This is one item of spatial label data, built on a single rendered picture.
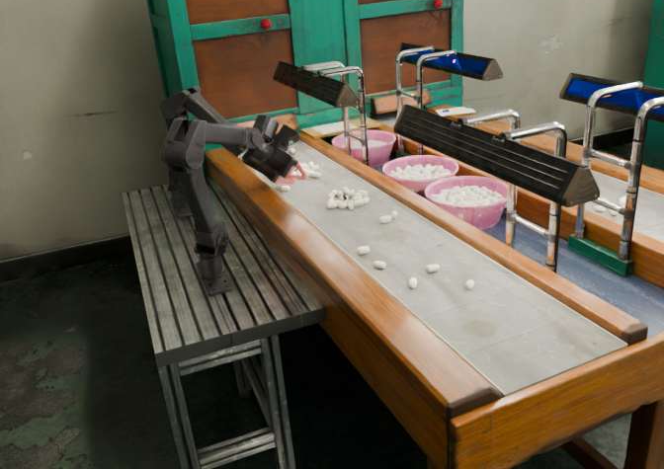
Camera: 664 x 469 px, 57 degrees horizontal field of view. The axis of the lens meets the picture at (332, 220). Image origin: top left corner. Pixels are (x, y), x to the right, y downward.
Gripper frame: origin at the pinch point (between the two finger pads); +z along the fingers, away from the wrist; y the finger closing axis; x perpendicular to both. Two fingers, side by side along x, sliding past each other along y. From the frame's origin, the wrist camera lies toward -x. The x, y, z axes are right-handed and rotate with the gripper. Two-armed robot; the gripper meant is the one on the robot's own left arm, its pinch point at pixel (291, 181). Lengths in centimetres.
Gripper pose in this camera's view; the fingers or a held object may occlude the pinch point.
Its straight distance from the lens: 216.4
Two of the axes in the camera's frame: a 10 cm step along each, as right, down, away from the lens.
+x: -5.3, 8.4, 0.8
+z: 7.4, 4.2, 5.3
